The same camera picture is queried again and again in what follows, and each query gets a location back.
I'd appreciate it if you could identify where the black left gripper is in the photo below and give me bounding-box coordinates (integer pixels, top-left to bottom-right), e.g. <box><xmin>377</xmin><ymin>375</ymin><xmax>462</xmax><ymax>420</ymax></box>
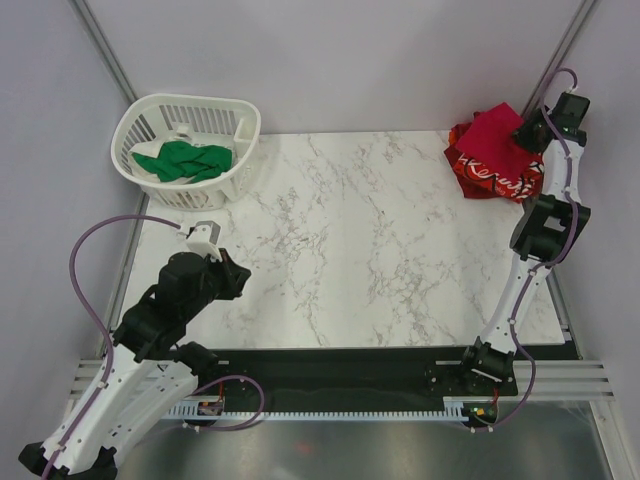
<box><xmin>183</xmin><ymin>247</ymin><xmax>252</xmax><ymax>319</ymax></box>

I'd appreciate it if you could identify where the crimson red t shirt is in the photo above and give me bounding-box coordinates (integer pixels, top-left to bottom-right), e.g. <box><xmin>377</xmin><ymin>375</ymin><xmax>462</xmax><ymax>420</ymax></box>
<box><xmin>455</xmin><ymin>102</ymin><xmax>536</xmax><ymax>182</ymax></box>

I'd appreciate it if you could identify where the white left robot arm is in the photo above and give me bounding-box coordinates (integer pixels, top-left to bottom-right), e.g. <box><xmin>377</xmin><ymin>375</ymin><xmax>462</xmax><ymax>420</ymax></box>
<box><xmin>19</xmin><ymin>250</ymin><xmax>251</xmax><ymax>479</ymax></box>

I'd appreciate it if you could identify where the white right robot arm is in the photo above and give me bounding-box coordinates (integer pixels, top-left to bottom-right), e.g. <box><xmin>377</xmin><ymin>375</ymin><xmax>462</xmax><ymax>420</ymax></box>
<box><xmin>457</xmin><ymin>90</ymin><xmax>591</xmax><ymax>395</ymax></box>

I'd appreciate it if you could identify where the red coca-cola print shirt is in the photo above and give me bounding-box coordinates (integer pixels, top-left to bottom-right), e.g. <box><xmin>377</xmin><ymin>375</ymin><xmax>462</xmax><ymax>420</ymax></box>
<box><xmin>444</xmin><ymin>147</ymin><xmax>544</xmax><ymax>204</ymax></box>

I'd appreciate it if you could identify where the green t shirt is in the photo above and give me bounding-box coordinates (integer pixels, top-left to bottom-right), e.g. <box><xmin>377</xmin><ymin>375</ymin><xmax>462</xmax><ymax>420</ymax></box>
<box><xmin>134</xmin><ymin>141</ymin><xmax>233</xmax><ymax>183</ymax></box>

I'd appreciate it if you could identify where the white plastic laundry basket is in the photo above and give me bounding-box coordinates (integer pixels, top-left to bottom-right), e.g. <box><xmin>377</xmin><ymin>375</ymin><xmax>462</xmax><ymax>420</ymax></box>
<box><xmin>111</xmin><ymin>94</ymin><xmax>261</xmax><ymax>211</ymax></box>

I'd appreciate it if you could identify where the white cloth in basket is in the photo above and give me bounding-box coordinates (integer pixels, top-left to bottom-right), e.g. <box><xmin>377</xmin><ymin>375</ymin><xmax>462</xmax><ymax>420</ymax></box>
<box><xmin>127</xmin><ymin>139</ymin><xmax>164</xmax><ymax>180</ymax></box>

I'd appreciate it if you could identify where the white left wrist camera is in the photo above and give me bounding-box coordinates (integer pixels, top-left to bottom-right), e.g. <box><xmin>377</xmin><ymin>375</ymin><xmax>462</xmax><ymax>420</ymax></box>
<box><xmin>178</xmin><ymin>220</ymin><xmax>222</xmax><ymax>262</ymax></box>

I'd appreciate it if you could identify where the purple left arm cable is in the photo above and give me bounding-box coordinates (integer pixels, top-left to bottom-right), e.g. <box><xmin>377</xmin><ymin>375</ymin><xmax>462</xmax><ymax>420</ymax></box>
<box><xmin>37</xmin><ymin>214</ymin><xmax>265</xmax><ymax>480</ymax></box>

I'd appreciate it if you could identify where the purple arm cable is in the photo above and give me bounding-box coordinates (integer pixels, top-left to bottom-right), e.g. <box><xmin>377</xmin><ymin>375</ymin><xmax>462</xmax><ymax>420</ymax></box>
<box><xmin>37</xmin><ymin>214</ymin><xmax>265</xmax><ymax>480</ymax></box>
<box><xmin>469</xmin><ymin>68</ymin><xmax>581</xmax><ymax>434</ymax></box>

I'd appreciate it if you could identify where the white slotted cable duct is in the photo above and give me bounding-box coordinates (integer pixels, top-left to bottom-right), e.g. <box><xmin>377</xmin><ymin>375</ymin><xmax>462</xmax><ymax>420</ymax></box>
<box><xmin>162</xmin><ymin>399</ymin><xmax>498</xmax><ymax>423</ymax></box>

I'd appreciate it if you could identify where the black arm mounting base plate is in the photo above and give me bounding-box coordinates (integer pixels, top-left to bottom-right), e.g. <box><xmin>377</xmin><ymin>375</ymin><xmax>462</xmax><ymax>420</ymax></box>
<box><xmin>169</xmin><ymin>343</ymin><xmax>518</xmax><ymax>413</ymax></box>

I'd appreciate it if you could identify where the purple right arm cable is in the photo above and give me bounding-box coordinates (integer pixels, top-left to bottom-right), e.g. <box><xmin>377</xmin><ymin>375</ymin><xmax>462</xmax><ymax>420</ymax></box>
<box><xmin>469</xmin><ymin>68</ymin><xmax>581</xmax><ymax>434</ymax></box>

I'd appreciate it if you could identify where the aluminium frame rail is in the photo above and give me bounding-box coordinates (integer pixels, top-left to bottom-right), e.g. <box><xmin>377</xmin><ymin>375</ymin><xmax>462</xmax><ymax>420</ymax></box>
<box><xmin>530</xmin><ymin>360</ymin><xmax>614</xmax><ymax>401</ymax></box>

